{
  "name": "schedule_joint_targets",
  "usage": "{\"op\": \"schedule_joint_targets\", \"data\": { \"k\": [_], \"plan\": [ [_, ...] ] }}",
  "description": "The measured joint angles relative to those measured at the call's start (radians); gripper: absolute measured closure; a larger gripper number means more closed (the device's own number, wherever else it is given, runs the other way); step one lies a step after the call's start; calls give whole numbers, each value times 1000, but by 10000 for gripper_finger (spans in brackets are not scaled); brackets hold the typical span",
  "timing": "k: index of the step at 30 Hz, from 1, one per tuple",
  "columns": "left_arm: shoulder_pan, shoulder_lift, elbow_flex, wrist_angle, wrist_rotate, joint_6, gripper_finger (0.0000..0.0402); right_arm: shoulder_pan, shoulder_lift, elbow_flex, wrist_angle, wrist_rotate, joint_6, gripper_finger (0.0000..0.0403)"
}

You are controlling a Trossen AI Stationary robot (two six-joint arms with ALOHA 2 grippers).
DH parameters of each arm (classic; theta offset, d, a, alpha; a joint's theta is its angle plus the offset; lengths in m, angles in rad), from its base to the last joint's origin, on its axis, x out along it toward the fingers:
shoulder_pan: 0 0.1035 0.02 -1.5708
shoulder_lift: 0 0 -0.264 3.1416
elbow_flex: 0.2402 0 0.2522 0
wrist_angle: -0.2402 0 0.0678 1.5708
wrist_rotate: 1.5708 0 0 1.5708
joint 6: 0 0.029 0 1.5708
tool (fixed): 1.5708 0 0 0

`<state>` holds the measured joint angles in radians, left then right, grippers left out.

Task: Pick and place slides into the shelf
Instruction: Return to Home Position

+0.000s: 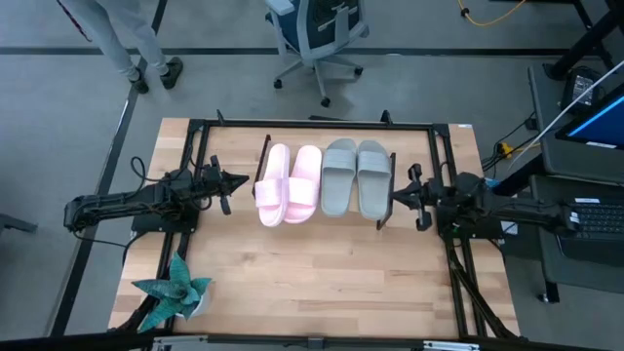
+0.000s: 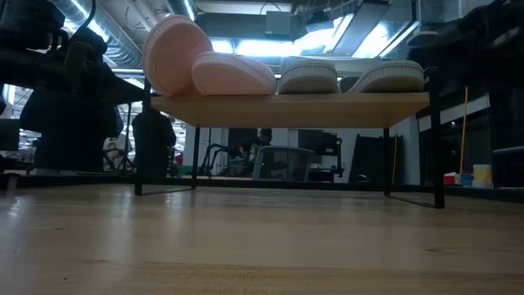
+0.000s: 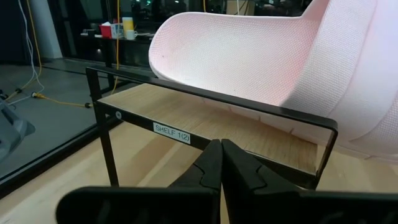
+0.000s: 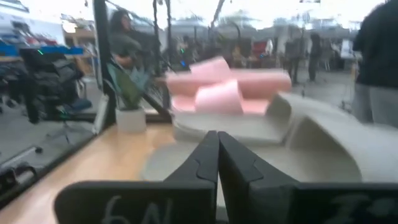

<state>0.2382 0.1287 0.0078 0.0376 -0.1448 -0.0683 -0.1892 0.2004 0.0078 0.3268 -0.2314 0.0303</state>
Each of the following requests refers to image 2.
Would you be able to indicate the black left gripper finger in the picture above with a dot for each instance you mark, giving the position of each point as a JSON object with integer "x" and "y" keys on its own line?
{"x": 118, "y": 90}

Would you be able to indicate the pink foam slide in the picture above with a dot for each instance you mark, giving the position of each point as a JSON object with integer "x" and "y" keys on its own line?
{"x": 233, "y": 75}
{"x": 172, "y": 53}

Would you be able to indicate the grey foam slide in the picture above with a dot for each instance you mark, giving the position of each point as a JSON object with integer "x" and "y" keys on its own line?
{"x": 389, "y": 78}
{"x": 307, "y": 78}

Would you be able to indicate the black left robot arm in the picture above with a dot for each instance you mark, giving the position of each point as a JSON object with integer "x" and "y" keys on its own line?
{"x": 28, "y": 37}

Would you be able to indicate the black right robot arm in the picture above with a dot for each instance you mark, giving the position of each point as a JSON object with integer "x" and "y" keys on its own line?
{"x": 483, "y": 37}

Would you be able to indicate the person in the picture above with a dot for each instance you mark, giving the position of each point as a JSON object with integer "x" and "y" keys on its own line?
{"x": 264, "y": 135}
{"x": 153, "y": 139}
{"x": 116, "y": 153}

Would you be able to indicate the grey mesh office chair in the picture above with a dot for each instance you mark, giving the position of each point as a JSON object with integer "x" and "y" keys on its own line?
{"x": 282, "y": 164}

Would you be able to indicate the black upright panel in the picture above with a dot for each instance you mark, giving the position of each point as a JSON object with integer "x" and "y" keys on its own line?
{"x": 368, "y": 160}

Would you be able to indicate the red container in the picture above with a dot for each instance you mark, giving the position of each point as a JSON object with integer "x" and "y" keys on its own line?
{"x": 449, "y": 179}

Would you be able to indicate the blue container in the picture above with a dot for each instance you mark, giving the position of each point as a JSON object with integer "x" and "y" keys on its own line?
{"x": 466, "y": 179}

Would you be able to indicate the yellow white container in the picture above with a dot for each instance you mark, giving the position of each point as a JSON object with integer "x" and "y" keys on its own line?
{"x": 482, "y": 174}

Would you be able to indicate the black aluminium table frame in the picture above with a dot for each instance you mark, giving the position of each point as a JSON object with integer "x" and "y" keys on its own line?
{"x": 245, "y": 183}

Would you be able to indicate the wooden shelf black metal frame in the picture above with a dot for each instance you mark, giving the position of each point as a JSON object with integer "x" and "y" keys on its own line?
{"x": 286, "y": 110}

